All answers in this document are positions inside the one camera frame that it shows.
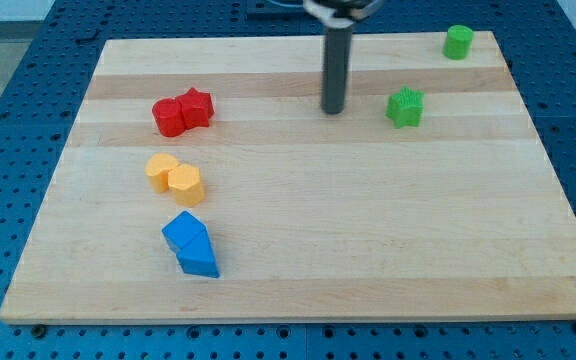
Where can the red cylinder block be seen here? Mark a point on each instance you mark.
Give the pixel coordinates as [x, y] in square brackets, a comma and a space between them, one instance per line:
[168, 117]

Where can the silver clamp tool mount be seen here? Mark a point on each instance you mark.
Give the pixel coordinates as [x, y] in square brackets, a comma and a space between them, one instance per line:
[341, 13]

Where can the green cylinder block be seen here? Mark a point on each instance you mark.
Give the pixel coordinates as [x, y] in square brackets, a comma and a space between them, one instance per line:
[458, 42]

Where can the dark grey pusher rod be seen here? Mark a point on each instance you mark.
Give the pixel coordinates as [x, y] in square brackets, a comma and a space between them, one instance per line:
[336, 52]

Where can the green star block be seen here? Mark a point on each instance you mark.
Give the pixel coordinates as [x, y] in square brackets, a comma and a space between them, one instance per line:
[405, 107]

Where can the red star block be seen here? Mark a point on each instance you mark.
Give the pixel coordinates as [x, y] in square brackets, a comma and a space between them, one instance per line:
[196, 108]

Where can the yellow heart block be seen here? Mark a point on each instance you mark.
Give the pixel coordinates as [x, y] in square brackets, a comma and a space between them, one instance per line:
[157, 169]

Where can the yellow hexagon block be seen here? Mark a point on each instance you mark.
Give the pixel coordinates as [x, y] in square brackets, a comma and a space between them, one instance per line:
[186, 186]

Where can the blue triangle block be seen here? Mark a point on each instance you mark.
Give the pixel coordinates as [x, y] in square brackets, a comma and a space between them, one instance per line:
[197, 257]

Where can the wooden board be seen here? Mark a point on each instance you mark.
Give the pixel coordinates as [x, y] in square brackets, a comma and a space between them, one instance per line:
[312, 218]

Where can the blue cube block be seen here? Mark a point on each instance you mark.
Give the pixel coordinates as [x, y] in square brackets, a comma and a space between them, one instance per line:
[182, 230]

